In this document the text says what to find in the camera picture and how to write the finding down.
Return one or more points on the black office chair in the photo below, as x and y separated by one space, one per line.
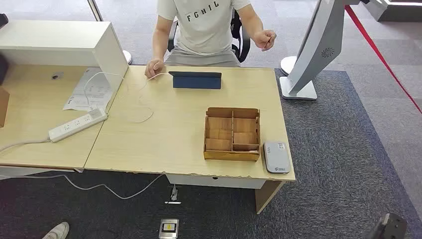
244 43

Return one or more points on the wooden compartment box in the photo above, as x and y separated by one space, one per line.
232 155

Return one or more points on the white round stanchion base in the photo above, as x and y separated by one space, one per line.
127 56

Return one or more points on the white round floor base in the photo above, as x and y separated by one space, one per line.
288 64

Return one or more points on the floor plug outlet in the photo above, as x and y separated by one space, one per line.
173 196

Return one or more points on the brown cardboard box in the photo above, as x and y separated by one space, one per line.
3 107

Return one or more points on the person's right hand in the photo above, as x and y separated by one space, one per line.
154 67

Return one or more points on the wooden room key card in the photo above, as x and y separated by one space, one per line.
220 134
218 144
245 138
245 125
220 123

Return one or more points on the metal floor socket box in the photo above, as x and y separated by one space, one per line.
168 228

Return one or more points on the white floor platform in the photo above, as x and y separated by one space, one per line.
395 13

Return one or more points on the printed paper sheet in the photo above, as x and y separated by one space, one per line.
79 97

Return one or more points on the white desk partition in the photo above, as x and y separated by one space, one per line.
56 36

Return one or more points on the person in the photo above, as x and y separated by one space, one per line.
204 33

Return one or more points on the person's left forearm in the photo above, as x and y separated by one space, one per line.
256 26

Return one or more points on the grey card reader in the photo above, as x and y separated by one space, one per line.
276 158

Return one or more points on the metal stanchion pole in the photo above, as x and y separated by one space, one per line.
95 10

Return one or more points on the person's left hand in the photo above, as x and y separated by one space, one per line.
264 39

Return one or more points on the small wooden side desk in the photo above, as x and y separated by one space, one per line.
29 109

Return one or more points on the person's right forearm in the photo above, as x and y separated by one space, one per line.
160 44

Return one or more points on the red barrier tape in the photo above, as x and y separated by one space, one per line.
379 54

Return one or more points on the large black object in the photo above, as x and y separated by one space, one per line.
2 69

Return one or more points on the dark grey floor rug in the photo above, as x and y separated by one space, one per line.
99 214

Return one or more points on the small black device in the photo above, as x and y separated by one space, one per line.
2 19

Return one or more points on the silver kiosk stand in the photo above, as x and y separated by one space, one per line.
319 43

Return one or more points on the blue tablet with case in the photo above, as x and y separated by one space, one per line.
197 81

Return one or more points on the white power strip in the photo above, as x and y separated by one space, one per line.
77 125

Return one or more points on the large wooden desk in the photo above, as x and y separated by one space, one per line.
171 132

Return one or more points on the white shoe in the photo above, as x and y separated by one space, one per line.
57 231

